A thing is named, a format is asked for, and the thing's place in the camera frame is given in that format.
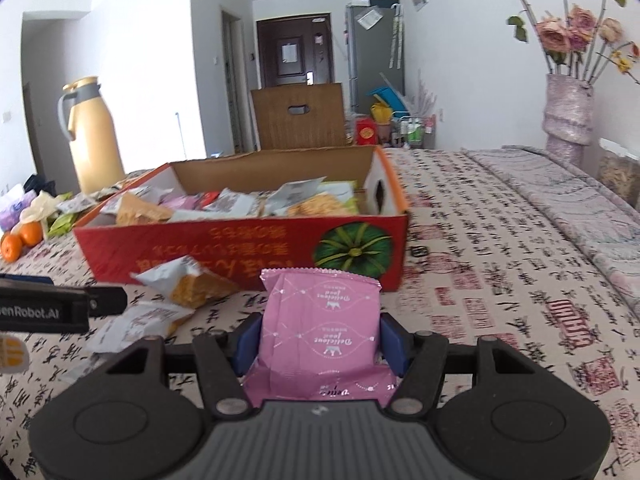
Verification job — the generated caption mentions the white folded umbrella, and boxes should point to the white folded umbrella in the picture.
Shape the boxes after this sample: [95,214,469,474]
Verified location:
[389,4,405,70]

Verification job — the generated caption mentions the orange-window cracker packet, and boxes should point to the orange-window cracker packet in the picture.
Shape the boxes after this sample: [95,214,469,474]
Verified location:
[130,256,241,309]
[115,192,173,226]
[86,302,196,356]

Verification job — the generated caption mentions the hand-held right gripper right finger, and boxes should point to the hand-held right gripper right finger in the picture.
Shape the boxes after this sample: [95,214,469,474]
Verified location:
[380,312,538,420]

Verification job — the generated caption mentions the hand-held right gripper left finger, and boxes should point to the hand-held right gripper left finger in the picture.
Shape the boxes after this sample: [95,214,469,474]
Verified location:
[100,312,263,420]

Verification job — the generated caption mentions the yellow thermos jug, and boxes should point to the yellow thermos jug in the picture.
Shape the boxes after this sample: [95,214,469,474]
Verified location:
[57,76,126,195]

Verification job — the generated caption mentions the purple tissue pack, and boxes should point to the purple tissue pack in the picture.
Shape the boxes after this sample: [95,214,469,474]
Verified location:
[0,184,31,233]

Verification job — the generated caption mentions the red cardboard box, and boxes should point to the red cardboard box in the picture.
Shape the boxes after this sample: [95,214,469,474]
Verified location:
[72,82,411,293]

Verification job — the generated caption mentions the orange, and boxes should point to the orange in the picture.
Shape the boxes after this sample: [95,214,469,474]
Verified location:
[0,234,25,262]
[19,221,43,247]

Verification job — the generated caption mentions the dark brown door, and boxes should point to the dark brown door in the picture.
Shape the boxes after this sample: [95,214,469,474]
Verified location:
[256,12,333,88]

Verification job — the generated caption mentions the green sachets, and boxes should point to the green sachets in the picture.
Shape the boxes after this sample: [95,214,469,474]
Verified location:
[47,212,83,238]

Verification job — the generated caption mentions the white feather decoration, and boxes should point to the white feather decoration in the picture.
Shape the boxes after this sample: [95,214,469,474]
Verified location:
[412,67,441,121]

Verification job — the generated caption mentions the grey refrigerator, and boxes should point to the grey refrigerator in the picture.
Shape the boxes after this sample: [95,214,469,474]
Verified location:
[346,2,406,111]

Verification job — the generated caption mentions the yellow flower branches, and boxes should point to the yellow flower branches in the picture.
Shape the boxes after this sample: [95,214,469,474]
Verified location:
[607,42,640,86]

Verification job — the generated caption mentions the white side door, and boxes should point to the white side door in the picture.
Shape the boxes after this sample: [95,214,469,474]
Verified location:
[221,7,251,156]

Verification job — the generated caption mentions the wire rack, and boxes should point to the wire rack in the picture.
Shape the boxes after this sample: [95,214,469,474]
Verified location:
[392,115,436,150]

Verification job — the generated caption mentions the red gift box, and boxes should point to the red gift box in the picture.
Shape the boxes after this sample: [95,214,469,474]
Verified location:
[355,117,381,147]

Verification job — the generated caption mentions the dark cloth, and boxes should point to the dark cloth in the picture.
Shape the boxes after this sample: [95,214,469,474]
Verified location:
[22,174,56,196]

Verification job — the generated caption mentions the dried pink rose bouquet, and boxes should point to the dried pink rose bouquet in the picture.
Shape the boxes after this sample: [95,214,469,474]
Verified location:
[485,0,640,81]

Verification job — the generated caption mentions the blue plastic stool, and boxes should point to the blue plastic stool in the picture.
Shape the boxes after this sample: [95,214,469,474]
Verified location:
[367,85,408,111]

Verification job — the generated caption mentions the pink snack packet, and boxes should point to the pink snack packet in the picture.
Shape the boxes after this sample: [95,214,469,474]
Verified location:
[160,194,201,210]
[244,267,401,408]

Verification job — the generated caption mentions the pink ribbed vase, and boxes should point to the pink ribbed vase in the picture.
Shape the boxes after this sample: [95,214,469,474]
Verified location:
[542,74,596,166]

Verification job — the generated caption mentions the small white sachets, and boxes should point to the small white sachets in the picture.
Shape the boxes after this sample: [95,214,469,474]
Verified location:
[57,192,98,213]

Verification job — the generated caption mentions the grey patterned cloth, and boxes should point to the grey patterned cloth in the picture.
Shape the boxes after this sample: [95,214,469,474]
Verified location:
[462,145,640,321]

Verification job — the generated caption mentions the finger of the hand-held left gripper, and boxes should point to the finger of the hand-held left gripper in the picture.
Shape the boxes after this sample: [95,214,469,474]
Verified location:
[0,286,128,318]
[0,274,53,286]

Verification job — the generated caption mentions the pile of white cracker packets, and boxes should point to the pile of white cracker packets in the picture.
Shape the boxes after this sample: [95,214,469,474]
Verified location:
[100,177,351,226]

